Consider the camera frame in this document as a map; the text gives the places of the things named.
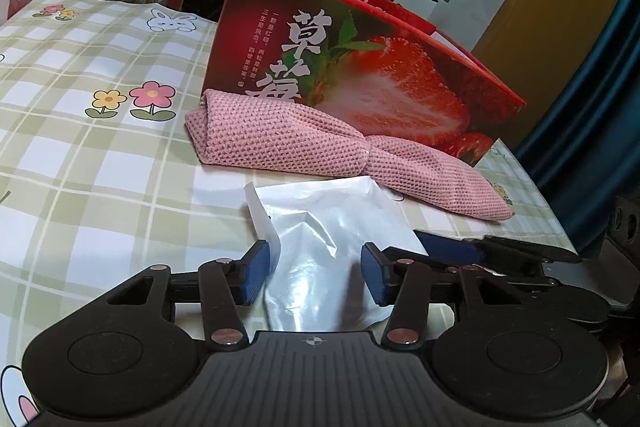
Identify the green checkered cartoon tablecloth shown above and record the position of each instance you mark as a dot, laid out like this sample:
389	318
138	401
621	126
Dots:
100	157

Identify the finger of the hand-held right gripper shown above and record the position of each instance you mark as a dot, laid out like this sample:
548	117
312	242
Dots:
450	247
565	302

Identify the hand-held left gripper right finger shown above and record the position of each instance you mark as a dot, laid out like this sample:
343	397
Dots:
372	272

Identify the pink knitted cloth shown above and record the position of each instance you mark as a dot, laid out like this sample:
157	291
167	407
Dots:
280	137

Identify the white plastic bag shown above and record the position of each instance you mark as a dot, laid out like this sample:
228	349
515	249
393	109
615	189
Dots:
320	247

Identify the red strawberry print cardboard box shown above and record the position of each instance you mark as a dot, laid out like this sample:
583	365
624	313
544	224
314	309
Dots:
300	57

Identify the blue curtain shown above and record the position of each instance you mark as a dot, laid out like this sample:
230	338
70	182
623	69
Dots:
600	97

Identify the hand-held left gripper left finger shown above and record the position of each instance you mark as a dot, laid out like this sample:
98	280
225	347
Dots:
255	269

